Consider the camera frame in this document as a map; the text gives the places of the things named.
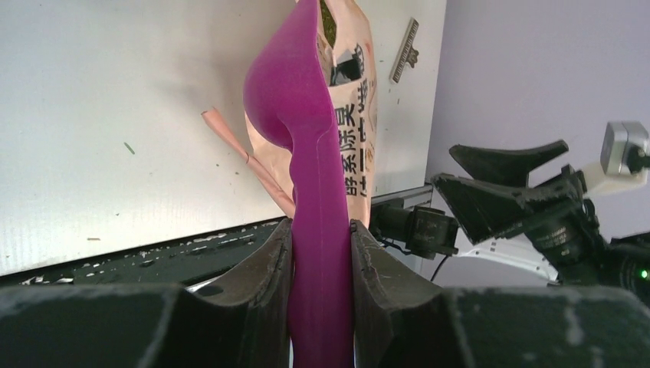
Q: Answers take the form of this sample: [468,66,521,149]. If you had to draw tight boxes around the black sealing clip strip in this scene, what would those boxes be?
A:
[389,18,419,84]

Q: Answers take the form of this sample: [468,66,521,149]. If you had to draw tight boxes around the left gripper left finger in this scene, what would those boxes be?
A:
[1,219,292,367]

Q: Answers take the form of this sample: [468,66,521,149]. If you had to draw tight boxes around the pink cat litter bag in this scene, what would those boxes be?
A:
[202,1,378,225]

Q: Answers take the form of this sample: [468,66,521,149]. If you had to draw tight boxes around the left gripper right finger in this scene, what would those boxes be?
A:
[350,220,649,367]

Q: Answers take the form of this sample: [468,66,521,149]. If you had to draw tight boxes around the magenta plastic scoop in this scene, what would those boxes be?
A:
[243,1,354,367]

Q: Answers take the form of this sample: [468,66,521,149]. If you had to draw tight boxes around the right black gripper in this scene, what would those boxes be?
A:
[432,140,649,305]

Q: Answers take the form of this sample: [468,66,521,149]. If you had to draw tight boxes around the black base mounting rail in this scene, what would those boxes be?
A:
[1,218,282,287]

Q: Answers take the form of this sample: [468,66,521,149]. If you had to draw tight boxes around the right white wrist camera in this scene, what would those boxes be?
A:
[583,121,649,197]

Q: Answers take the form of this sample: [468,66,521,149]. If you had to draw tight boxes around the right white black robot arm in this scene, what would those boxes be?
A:
[370,140,649,303]

